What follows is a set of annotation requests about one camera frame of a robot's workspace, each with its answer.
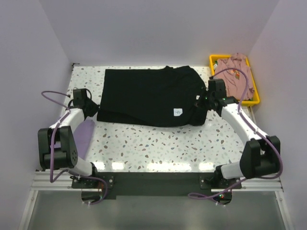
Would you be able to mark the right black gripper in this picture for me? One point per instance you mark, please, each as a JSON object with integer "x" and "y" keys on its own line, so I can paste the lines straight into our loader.
{"x": 208, "y": 108}

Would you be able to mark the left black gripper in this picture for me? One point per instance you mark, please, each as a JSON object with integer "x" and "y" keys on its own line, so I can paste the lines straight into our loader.
{"x": 95, "y": 109}

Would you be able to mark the black t shirt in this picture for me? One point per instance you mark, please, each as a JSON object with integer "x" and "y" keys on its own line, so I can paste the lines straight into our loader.
{"x": 152, "y": 97}

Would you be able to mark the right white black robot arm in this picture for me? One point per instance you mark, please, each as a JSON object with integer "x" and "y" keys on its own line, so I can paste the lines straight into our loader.
{"x": 261, "y": 154}

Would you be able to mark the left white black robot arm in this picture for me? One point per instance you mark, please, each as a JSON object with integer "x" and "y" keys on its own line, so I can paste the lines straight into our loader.
{"x": 71, "y": 117}

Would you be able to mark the pink shirt in bin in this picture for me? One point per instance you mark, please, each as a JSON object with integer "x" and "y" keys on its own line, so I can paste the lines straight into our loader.
{"x": 234, "y": 80}

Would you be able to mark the folded lavender t shirt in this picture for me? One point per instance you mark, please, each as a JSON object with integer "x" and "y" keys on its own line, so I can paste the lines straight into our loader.
{"x": 71, "y": 144}

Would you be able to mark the yellow plastic bin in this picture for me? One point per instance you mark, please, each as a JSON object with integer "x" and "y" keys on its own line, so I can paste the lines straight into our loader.
{"x": 213, "y": 64}

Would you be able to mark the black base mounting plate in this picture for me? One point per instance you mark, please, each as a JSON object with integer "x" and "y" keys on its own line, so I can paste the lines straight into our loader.
{"x": 102, "y": 192}

